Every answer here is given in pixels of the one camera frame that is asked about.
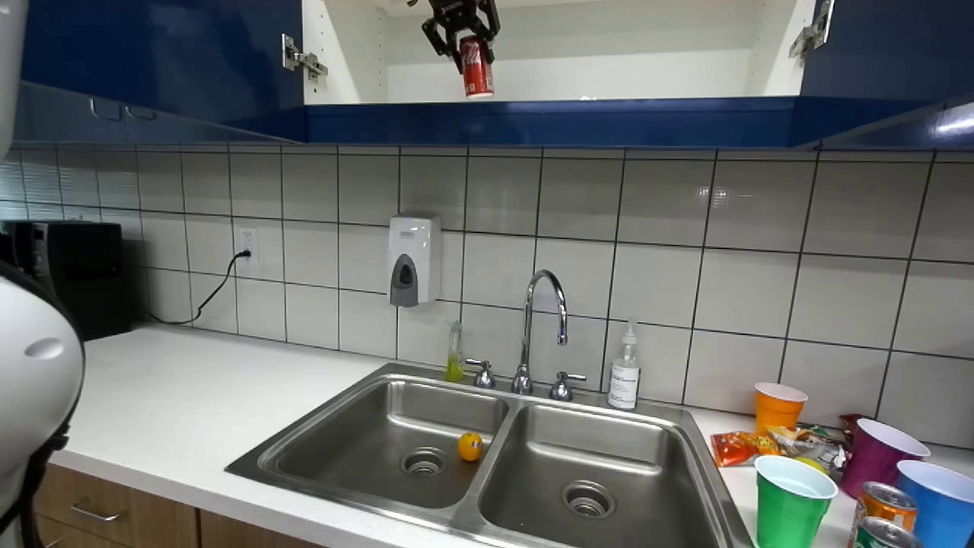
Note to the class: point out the red soda can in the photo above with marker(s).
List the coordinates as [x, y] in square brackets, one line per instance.
[475, 70]

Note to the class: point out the green plastic cup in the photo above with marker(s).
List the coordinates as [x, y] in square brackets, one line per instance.
[793, 507]

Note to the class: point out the shiny snack wrapper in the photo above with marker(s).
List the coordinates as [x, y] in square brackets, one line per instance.
[808, 441]

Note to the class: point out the white wall outlet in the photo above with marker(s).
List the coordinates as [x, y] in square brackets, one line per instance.
[244, 241]

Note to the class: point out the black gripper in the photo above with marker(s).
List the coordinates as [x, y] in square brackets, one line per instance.
[460, 10]

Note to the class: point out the closed blue wall cabinet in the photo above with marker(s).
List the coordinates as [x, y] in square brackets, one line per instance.
[122, 118]

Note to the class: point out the stainless steel double sink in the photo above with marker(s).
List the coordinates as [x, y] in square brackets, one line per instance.
[597, 445]

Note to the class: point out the green dish soap bottle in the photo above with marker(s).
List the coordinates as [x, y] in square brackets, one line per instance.
[455, 361]

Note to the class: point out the blue cabinet door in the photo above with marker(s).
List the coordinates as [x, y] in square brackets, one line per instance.
[153, 47]
[893, 47]

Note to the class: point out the chrome gooseneck faucet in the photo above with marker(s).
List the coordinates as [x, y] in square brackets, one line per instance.
[527, 335]

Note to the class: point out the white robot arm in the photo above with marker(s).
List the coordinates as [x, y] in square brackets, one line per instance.
[30, 385]

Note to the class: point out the metal cabinet hinge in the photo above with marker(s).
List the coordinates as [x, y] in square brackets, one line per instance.
[303, 56]
[814, 27]

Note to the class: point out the white wall soap dispenser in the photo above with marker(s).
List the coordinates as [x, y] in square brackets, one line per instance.
[411, 258]

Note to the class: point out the orange snack bag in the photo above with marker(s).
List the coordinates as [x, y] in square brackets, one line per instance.
[733, 447]

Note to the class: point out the clear pump bottle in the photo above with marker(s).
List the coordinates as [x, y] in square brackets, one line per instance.
[625, 382]

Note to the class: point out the black countertop appliance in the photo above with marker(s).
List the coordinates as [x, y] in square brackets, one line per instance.
[70, 277]

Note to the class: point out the wooden base cabinet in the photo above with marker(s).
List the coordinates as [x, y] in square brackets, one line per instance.
[131, 517]

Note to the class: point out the blue wall cabinet white interior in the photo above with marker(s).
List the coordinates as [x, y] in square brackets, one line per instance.
[610, 123]

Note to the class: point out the yellow toy fruit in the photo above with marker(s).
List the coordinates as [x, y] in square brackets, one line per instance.
[468, 447]

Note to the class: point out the purple plastic cup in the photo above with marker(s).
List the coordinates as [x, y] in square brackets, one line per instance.
[877, 450]

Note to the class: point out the orange plastic cup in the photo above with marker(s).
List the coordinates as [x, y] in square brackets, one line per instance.
[780, 408]

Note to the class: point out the orange soda can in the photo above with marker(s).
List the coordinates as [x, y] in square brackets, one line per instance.
[886, 504]

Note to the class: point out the blue plastic cup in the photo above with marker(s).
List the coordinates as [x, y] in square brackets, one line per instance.
[943, 507]

